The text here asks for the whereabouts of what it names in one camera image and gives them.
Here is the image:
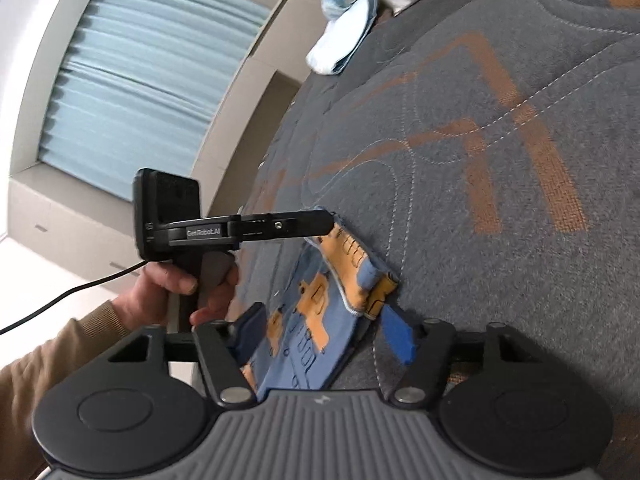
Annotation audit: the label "person's left forearm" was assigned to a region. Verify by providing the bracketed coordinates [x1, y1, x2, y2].
[0, 300, 132, 480]

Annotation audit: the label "blue pants with orange print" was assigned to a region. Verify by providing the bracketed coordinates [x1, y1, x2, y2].
[240, 212, 401, 392]

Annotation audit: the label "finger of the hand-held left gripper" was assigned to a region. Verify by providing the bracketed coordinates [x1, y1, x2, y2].
[240, 208, 335, 240]

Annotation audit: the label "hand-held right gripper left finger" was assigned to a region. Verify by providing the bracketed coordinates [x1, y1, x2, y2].
[107, 302, 266, 407]

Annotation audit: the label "light blue crumpled cloth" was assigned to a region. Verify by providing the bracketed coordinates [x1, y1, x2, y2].
[305, 0, 383, 77]

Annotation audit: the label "grey and orange quilted mattress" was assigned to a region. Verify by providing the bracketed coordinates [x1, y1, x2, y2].
[220, 0, 640, 466]

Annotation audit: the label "light blue curtain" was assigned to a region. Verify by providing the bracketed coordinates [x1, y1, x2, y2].
[65, 0, 278, 83]
[37, 57, 261, 201]

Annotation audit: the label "person's left hand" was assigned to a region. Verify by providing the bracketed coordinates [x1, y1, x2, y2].
[112, 261, 240, 332]

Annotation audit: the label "black cable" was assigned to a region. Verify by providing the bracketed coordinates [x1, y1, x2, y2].
[0, 259, 148, 336]

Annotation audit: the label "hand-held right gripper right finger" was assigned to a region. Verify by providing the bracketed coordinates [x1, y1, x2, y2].
[382, 306, 538, 407]

